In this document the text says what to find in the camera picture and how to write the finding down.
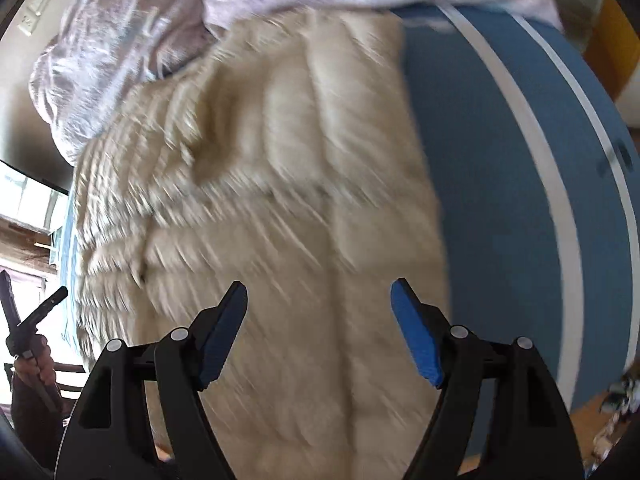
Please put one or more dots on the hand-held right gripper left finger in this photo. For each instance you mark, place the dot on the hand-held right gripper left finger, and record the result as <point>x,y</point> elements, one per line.
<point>220,342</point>

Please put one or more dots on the crumpled patterned cloth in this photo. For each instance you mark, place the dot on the crumpled patterned cloth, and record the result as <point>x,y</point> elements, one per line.
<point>620,402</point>

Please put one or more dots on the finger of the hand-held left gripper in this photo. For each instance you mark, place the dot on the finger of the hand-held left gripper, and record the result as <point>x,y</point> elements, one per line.
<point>46,307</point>
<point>10,300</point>

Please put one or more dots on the beige puffer jacket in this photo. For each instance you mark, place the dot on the beige puffer jacket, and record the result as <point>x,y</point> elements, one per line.
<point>280,220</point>

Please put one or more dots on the pink floral duvet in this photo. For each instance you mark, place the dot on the pink floral duvet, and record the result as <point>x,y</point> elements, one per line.
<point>150,20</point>

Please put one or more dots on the person's left forearm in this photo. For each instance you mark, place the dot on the person's left forearm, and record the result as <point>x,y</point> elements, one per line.
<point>30,410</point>

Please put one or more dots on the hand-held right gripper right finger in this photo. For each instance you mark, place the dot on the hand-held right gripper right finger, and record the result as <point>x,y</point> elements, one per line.
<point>415,337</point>

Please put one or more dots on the yellow wooden cabinet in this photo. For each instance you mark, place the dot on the yellow wooden cabinet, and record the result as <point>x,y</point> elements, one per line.
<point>612,45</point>

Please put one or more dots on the white wall light switch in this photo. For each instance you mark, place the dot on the white wall light switch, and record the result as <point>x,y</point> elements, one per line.
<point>26,22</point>

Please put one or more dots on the blue white-striped bed sheet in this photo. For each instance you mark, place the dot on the blue white-striped bed sheet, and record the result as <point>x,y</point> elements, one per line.
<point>510,185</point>

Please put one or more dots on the person's left hand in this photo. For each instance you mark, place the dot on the person's left hand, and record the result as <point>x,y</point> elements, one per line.
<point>42,362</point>

